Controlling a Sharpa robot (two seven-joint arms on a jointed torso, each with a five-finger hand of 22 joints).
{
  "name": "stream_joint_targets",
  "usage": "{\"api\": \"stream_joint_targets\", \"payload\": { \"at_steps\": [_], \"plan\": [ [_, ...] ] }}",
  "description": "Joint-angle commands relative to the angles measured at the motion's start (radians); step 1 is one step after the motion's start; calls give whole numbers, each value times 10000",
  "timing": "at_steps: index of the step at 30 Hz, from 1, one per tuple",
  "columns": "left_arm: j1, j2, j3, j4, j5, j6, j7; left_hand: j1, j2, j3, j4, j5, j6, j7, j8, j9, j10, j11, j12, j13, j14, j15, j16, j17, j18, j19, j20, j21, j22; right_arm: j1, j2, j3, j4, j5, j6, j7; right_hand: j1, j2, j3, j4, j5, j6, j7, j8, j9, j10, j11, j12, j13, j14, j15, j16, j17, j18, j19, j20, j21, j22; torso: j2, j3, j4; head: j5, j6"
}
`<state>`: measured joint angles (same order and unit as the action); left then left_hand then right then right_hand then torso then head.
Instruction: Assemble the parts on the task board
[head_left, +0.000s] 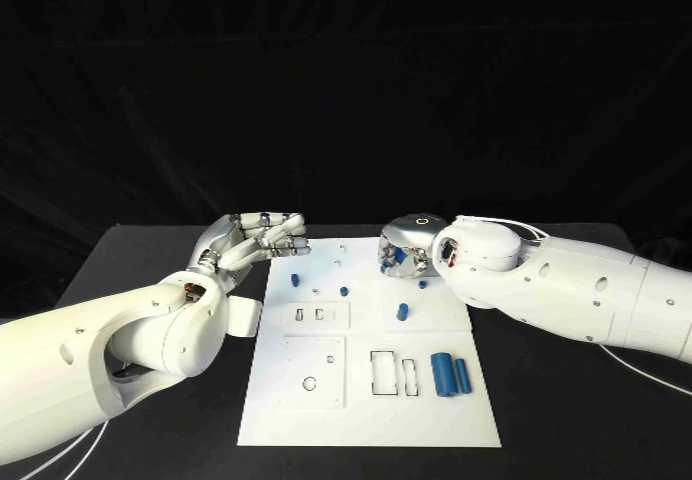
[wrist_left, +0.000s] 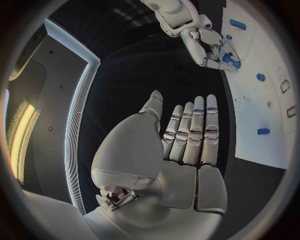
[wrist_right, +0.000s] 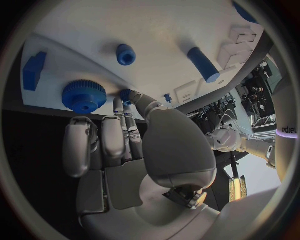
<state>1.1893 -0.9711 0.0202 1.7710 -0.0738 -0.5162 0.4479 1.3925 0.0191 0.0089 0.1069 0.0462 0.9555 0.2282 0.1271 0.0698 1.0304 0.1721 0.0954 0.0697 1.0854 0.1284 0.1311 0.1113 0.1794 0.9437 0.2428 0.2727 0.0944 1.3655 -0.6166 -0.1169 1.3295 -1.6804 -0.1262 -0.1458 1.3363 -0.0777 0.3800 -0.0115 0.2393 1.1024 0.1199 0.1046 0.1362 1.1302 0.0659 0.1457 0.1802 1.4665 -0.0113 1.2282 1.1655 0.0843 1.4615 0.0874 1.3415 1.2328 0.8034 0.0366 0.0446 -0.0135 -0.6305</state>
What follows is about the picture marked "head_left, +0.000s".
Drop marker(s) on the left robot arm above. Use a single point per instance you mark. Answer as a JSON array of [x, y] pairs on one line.
[[65, 337]]

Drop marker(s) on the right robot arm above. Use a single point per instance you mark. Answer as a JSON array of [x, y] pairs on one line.
[[566, 292]]

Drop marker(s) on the thin blue cylinder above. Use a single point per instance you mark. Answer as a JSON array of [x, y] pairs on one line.
[[462, 377]]

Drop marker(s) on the white task board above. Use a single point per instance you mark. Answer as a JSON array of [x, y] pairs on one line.
[[372, 412]]

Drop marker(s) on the thick blue cylinder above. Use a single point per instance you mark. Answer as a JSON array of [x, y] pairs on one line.
[[444, 375]]

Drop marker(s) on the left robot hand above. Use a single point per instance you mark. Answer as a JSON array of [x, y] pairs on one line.
[[226, 234]]

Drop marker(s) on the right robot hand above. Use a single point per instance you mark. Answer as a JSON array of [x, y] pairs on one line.
[[413, 228]]

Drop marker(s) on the blue part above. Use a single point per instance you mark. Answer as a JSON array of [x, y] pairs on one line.
[[399, 255]]

